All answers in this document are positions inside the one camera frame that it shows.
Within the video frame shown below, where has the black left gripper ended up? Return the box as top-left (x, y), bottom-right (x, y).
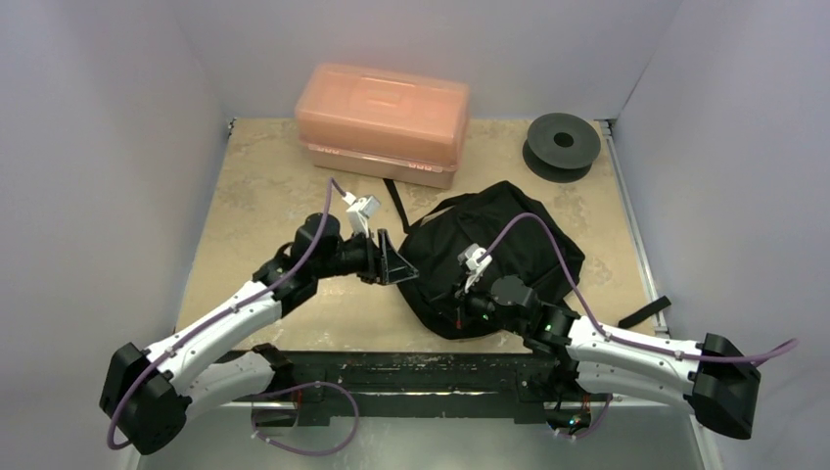
top-left (314, 228), bottom-right (417, 286)

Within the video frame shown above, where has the black fabric student bag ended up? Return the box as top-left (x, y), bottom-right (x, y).
top-left (382, 178), bottom-right (672, 342)

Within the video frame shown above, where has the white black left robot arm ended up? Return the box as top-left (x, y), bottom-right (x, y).
top-left (99, 212), bottom-right (418, 454)

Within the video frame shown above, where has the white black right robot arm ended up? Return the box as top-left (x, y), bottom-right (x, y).
top-left (449, 276), bottom-right (761, 440)

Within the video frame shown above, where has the translucent orange plastic storage box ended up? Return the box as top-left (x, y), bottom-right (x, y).
top-left (295, 64), bottom-right (470, 189)

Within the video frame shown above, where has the dark grey filament spool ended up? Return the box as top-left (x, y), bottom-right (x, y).
top-left (522, 113), bottom-right (601, 183)

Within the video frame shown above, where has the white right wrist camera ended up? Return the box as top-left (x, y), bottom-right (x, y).
top-left (458, 243), bottom-right (492, 292)

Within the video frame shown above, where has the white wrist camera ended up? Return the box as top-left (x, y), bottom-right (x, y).
top-left (458, 243), bottom-right (492, 292)
top-left (343, 192), bottom-right (381, 239)

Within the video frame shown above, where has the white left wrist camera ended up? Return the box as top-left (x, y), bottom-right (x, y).
top-left (343, 192), bottom-right (381, 239)

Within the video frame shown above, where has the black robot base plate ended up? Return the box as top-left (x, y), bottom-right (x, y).
top-left (242, 345), bottom-right (607, 435)

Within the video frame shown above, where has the aluminium front frame rail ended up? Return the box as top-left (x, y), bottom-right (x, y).
top-left (220, 396), bottom-right (673, 410)

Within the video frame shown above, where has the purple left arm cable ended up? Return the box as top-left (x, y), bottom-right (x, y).
top-left (105, 178), bottom-right (348, 452)

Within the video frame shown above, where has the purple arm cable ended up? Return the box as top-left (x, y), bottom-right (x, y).
top-left (105, 178), bottom-right (348, 452)
top-left (480, 212), bottom-right (800, 364)

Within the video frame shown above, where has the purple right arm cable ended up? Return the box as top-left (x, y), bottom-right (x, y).
top-left (480, 212), bottom-right (800, 364)

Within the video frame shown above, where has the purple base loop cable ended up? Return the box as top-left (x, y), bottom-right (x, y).
top-left (250, 380), bottom-right (361, 457)

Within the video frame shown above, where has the aluminium table edge rail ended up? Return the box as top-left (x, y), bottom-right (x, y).
top-left (596, 119), bottom-right (660, 302)

